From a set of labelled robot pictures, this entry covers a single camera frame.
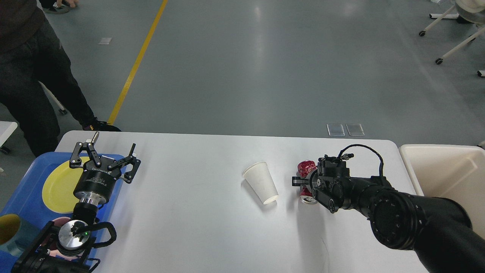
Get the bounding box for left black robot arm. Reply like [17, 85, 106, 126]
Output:
[11, 132, 141, 273]

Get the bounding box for beige plastic bin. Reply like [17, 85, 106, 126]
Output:
[399, 144, 485, 237]

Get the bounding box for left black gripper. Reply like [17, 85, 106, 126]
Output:
[69, 132, 141, 206]

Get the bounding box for white side table corner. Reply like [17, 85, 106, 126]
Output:
[0, 121, 18, 154]

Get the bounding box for white paper cup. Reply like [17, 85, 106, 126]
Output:
[242, 162, 279, 205]

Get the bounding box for pink ribbed mug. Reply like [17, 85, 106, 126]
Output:
[48, 217, 74, 260]

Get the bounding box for grey chair at left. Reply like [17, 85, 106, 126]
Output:
[40, 82, 68, 115]

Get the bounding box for white rolling stand legs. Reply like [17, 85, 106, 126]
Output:
[418, 0, 484, 67]

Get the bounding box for yellow round plate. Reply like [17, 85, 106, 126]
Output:
[42, 161, 83, 214]

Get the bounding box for person in dark clothes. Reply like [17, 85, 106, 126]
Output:
[0, 0, 119, 157]

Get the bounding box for dark teal mug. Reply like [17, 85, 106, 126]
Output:
[0, 214, 40, 257]

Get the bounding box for crushed red can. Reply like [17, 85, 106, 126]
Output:
[297, 160, 317, 205]

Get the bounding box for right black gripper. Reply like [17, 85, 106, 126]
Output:
[292, 169, 320, 192]

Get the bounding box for blue plastic tray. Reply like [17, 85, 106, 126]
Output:
[0, 152, 123, 273]

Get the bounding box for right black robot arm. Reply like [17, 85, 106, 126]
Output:
[292, 148, 485, 273]

